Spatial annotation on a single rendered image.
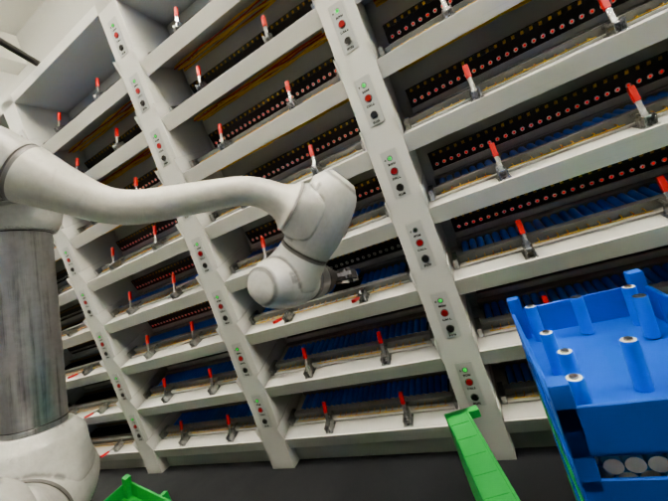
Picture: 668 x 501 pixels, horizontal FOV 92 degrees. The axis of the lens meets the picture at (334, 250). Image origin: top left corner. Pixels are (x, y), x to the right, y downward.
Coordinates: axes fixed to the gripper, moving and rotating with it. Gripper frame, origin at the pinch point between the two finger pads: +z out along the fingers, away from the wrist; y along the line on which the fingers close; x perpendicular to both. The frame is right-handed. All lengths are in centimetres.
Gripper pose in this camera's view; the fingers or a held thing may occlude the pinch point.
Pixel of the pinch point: (348, 276)
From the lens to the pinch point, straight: 96.5
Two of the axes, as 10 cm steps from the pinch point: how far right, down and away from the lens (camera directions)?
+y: -8.6, 3.0, 4.0
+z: 4.3, 0.4, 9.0
